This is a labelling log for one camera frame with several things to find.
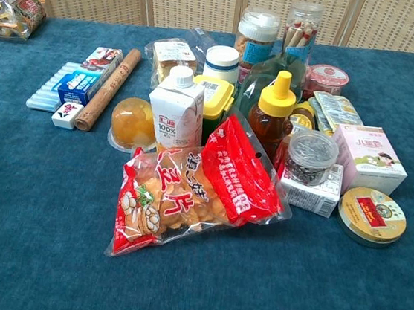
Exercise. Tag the green transparent plastic bag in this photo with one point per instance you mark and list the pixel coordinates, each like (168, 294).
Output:
(254, 82)

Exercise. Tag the clear round tub dark contents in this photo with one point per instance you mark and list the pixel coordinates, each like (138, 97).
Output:
(309, 159)

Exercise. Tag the small white carton box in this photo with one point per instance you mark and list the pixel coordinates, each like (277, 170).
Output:
(312, 198)

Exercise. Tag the woven folding screen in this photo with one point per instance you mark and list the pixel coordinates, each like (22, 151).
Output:
(194, 0)

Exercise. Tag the small honey jar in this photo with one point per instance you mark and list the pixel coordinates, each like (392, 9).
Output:
(303, 117)

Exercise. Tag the pink paper box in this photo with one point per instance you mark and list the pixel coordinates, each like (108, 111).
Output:
(371, 155)

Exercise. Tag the orange jelly cup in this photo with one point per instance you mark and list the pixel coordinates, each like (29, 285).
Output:
(132, 122)

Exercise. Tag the pink sealed cup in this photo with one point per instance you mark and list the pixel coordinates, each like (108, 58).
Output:
(328, 79)

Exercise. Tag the clear bag of snacks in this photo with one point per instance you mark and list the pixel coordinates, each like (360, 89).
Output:
(10, 13)

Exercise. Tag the light blue ribbed pack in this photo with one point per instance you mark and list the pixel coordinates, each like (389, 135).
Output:
(43, 93)

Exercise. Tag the clear biscuit stick jar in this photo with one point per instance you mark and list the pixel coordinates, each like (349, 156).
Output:
(302, 31)

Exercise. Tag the round gold tin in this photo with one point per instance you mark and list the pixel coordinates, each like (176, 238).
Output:
(372, 216)

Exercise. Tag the red chips bag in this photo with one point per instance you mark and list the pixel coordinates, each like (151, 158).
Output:
(235, 169)

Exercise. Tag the honey bottle with yellow cap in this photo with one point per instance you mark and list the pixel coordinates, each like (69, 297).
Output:
(273, 117)

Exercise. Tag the white mahjong tile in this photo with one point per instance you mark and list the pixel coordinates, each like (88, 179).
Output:
(67, 114)

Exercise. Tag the clear plastic bottle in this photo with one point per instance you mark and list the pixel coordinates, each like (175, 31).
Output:
(201, 38)

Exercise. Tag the brown cork roll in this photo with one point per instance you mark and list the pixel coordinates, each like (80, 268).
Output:
(108, 87)

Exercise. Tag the white juice carton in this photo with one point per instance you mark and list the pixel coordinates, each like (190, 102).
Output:
(174, 110)

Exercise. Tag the green container with yellow lid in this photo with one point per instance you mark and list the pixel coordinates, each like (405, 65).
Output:
(218, 100)

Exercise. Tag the clear wrapped bread pack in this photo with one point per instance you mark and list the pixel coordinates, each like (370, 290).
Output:
(173, 59)

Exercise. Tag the blue velvet tablecloth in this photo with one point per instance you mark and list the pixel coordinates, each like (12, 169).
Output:
(35, 217)

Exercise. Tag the clear snack jar white lid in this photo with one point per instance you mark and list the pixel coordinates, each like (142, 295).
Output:
(257, 33)

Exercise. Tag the white jar with blue stripe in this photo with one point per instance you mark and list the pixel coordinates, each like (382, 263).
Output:
(221, 65)

